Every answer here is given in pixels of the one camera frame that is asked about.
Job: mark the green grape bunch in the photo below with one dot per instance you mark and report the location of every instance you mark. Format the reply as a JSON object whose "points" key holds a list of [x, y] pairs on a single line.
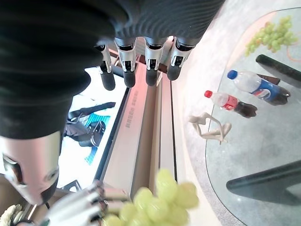
{"points": [[272, 35], [162, 200]]}

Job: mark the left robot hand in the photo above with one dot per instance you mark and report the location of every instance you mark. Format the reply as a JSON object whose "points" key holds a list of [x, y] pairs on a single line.
{"points": [[75, 207]]}

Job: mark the Coca-Cola bottle red cap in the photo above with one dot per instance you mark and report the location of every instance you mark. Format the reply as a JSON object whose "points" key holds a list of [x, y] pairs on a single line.
{"points": [[229, 102]]}

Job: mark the white abstract figure sculpture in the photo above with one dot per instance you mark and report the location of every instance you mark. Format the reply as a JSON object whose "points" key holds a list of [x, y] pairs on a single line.
{"points": [[211, 133]]}

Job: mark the Pepsi cola bottle blue cap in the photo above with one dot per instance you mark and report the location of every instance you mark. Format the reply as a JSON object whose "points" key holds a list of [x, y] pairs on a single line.
{"points": [[256, 86]]}

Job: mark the blue grid mat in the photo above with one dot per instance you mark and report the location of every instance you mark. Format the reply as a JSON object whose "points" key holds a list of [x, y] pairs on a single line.
{"points": [[94, 154]]}

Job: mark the dark table leg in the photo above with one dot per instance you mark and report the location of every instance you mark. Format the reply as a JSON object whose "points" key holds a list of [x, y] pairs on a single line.
{"points": [[282, 69], [270, 183]]}

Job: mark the beige wooden cabinet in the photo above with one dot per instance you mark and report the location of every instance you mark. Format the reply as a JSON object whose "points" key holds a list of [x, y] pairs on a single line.
{"points": [[152, 131]]}

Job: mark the black grey bag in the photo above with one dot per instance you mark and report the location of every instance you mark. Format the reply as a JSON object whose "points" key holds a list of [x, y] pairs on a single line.
{"points": [[80, 131]]}

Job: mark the white ruffled ornament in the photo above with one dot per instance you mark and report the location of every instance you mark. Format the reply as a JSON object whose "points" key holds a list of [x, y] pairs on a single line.
{"points": [[9, 214]]}

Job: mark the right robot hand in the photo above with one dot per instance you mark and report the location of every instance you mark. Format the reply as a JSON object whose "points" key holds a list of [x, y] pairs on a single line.
{"points": [[40, 58]]}

